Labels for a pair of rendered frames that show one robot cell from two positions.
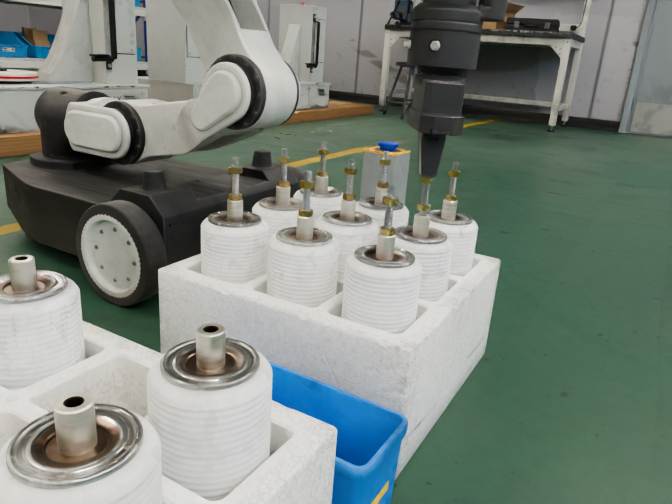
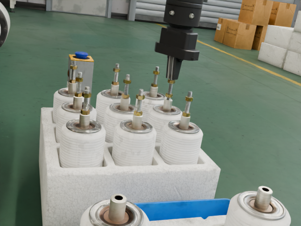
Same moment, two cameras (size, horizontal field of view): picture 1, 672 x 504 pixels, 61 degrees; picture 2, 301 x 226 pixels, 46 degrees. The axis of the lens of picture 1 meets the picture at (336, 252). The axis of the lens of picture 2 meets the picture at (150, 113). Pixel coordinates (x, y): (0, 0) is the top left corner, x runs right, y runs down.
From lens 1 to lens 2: 63 cm
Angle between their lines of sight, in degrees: 46
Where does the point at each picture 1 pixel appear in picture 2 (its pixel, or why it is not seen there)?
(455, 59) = (197, 22)
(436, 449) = not seen: hidden behind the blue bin
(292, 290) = (144, 158)
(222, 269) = (92, 160)
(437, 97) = (190, 41)
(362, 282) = (188, 143)
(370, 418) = (212, 206)
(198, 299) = (86, 184)
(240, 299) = (121, 174)
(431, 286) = not seen: hidden behind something
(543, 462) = (229, 196)
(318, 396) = (184, 208)
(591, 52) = not seen: outside the picture
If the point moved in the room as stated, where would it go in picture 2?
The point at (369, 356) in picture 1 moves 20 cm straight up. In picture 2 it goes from (200, 178) to (217, 96)
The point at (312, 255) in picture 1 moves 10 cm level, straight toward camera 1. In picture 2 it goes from (154, 136) to (191, 154)
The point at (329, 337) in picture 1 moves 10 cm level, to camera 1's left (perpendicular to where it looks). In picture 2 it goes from (179, 176) to (148, 190)
